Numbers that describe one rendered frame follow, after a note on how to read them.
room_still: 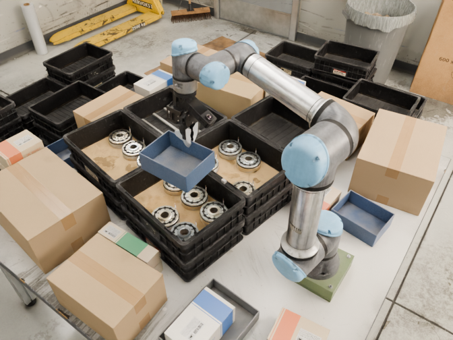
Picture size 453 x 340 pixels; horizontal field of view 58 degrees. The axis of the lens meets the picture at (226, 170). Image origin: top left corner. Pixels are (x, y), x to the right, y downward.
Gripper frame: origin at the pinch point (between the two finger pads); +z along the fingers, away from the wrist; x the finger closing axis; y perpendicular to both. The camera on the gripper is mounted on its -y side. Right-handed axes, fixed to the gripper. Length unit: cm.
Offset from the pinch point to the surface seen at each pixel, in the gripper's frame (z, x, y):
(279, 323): 36, 18, -51
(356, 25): 37, -252, 37
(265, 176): 26.7, -30.3, -13.8
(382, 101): 51, -170, -19
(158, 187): 28.9, 0.5, 17.0
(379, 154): 17, -62, -48
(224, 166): 27.0, -25.1, 3.5
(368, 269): 40, -24, -65
